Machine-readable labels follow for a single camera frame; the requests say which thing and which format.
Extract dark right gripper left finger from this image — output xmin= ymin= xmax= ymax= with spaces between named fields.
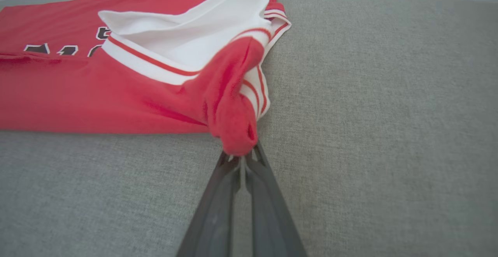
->
xmin=176 ymin=151 xmax=242 ymax=257

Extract red basketball jersey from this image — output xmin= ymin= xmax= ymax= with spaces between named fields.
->
xmin=0 ymin=0 xmax=292 ymax=157

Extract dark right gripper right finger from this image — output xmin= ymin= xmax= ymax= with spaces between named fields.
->
xmin=243 ymin=140 xmax=309 ymax=257

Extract grey fabric sofa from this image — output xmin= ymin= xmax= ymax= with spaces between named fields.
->
xmin=0 ymin=0 xmax=498 ymax=257

